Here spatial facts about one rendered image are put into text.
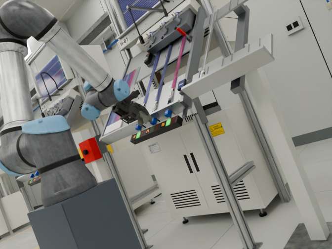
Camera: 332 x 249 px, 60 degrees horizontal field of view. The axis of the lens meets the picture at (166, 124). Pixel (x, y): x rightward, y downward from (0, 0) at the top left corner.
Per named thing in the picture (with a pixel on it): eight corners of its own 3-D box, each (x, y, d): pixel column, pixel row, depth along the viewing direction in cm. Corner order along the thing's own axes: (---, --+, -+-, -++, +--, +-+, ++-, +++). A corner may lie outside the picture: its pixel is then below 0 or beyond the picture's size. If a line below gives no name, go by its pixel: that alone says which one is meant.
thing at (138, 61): (198, 52, 153) (191, 46, 151) (124, 97, 197) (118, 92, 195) (204, 14, 171) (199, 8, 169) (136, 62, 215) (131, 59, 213)
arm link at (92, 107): (94, 103, 108) (101, 82, 115) (75, 113, 114) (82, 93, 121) (109, 114, 113) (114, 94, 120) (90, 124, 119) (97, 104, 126)
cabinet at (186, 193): (269, 219, 150) (225, 108, 151) (174, 227, 196) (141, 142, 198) (303, 175, 198) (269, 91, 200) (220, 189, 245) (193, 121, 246)
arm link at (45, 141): (54, 162, 72) (34, 111, 73) (25, 175, 79) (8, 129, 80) (88, 150, 83) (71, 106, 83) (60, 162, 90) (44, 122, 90)
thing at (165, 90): (185, 104, 132) (180, 101, 130) (105, 141, 176) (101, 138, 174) (190, 74, 142) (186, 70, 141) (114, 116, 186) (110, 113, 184)
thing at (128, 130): (188, 109, 132) (178, 101, 129) (108, 145, 176) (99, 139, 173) (188, 107, 133) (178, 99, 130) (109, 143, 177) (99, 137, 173)
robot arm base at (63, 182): (62, 201, 70) (48, 163, 70) (33, 210, 79) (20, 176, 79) (108, 180, 82) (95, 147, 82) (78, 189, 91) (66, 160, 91)
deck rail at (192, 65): (191, 108, 131) (182, 101, 128) (188, 109, 133) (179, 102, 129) (207, 13, 170) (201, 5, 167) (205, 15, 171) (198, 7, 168)
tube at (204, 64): (202, 87, 106) (200, 85, 105) (199, 89, 107) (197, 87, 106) (216, 6, 134) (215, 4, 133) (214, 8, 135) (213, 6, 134)
